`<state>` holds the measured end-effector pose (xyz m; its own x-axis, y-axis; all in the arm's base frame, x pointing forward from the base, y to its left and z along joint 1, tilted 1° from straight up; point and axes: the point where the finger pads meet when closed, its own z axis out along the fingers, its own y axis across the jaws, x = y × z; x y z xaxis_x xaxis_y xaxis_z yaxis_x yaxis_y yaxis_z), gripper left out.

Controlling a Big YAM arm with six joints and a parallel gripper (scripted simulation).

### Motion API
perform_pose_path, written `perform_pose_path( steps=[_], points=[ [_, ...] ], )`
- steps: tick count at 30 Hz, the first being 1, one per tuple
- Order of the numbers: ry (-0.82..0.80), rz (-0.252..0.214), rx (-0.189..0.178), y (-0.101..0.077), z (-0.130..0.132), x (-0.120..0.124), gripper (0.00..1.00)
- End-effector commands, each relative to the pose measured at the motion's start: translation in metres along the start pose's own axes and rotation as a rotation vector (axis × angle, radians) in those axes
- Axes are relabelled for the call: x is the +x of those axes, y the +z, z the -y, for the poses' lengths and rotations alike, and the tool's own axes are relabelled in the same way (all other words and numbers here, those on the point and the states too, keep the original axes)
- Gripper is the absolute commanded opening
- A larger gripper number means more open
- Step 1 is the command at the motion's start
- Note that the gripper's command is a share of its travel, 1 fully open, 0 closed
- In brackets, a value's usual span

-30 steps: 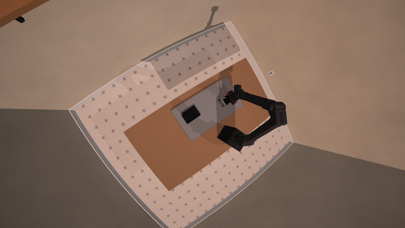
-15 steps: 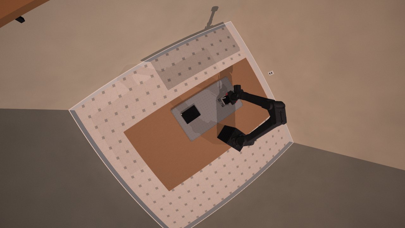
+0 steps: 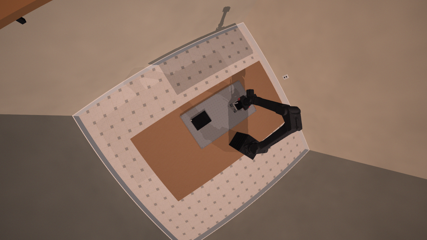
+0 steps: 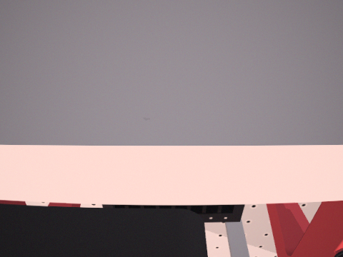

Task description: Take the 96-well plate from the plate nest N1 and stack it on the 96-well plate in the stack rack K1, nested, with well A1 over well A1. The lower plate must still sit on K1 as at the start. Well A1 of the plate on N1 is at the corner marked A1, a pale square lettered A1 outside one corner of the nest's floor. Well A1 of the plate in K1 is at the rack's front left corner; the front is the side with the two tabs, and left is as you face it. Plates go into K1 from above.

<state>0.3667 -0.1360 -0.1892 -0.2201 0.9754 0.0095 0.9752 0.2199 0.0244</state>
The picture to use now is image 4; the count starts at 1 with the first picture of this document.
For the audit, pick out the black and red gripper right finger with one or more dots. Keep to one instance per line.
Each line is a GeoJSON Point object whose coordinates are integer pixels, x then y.
{"type": "Point", "coordinates": [323, 237]}

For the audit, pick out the black well plate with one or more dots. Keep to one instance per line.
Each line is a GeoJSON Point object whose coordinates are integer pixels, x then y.
{"type": "Point", "coordinates": [210, 213]}

